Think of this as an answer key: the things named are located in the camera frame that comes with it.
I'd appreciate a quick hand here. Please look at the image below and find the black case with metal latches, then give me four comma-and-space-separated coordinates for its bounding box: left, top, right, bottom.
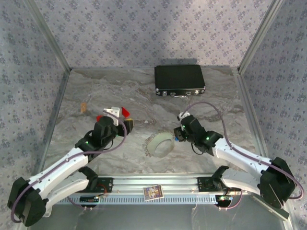
154, 64, 206, 98

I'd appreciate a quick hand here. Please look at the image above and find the colourful picture card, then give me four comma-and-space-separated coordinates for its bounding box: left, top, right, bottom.
143, 184, 165, 199

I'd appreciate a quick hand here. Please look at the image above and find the left black electronics board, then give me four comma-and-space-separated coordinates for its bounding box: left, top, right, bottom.
80, 195, 99, 203

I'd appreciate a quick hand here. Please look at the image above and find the right electronics board with lights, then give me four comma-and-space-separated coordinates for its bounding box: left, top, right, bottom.
215, 195, 233, 208

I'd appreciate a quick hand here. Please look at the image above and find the grey metal bar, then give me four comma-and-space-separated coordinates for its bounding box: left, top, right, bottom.
249, 194, 290, 220

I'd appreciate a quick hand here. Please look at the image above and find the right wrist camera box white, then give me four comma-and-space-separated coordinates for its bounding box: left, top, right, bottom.
177, 111, 190, 122

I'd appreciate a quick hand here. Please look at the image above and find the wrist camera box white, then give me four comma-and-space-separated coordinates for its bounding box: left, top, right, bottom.
103, 107, 123, 127
177, 111, 190, 122

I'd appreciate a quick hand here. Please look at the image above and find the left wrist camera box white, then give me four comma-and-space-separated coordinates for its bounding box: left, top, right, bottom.
103, 107, 123, 127

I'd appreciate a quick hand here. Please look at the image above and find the aluminium mounting rail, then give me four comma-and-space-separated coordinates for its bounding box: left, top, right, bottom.
25, 174, 288, 195

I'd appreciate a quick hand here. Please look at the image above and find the aluminium table side rail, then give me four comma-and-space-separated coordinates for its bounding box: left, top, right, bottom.
31, 69, 72, 178
234, 68, 283, 174

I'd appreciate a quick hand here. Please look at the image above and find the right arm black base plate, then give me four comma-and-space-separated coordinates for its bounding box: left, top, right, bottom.
197, 176, 242, 192

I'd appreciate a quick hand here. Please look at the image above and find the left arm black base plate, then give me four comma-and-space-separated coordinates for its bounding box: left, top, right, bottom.
70, 177, 114, 194

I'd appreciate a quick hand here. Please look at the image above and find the slotted grey cable duct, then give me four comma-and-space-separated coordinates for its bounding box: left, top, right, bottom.
52, 194, 216, 206

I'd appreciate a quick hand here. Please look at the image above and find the grey plastic bracket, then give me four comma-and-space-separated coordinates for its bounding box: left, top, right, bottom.
43, 198, 55, 218

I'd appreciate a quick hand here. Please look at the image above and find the aluminium frame upright post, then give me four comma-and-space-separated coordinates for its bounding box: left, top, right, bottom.
24, 0, 72, 71
237, 0, 286, 73

